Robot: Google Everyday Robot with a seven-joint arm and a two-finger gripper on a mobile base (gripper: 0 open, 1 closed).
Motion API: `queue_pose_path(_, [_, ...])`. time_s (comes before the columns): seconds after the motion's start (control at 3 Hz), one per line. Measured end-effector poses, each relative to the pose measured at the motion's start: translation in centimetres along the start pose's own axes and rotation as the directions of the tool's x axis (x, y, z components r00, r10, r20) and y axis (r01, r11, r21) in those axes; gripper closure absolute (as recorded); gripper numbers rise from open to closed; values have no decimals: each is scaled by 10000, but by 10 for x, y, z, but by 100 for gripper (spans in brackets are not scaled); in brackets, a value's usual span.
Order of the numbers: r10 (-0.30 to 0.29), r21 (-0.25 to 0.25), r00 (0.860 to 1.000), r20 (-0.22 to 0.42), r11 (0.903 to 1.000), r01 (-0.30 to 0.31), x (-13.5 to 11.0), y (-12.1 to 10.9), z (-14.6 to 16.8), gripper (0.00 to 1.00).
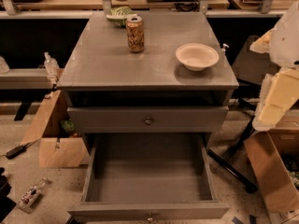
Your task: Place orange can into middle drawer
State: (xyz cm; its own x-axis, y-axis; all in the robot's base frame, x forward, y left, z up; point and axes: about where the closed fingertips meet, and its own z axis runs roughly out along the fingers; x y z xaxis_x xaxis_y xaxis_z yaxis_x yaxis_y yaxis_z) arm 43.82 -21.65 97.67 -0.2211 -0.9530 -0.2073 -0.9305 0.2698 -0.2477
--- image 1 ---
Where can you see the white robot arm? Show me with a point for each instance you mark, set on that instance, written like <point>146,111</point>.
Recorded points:
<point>281,91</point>

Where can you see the grey drawer cabinet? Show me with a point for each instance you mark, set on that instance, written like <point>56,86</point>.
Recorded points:
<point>103,72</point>

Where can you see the closed grey upper drawer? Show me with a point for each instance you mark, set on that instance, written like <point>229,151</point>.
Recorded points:
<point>202,119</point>

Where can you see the orange patterned soda can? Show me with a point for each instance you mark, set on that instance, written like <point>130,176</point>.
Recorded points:
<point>135,33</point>

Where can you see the clear sanitizer bottle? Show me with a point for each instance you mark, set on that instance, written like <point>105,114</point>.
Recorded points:
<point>51,65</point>

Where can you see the left cardboard box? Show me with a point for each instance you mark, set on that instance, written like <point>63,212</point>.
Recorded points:
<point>57,149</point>

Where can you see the cardboard box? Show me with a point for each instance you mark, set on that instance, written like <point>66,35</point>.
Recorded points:
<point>57,149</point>
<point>265,151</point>

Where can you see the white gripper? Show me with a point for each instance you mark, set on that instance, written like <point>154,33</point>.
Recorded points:
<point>286,41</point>

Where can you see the white paper bowl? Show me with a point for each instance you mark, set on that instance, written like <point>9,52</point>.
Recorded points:
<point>197,57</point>

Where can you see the right cardboard box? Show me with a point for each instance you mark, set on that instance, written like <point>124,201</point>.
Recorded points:
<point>265,151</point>

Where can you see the black power adapter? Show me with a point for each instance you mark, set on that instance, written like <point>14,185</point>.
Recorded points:
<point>14,152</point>

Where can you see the open grey middle drawer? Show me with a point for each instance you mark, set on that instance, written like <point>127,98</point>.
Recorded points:
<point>148,176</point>

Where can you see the plastic bottle on floor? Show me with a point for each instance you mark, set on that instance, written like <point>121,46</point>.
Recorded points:
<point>30,198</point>

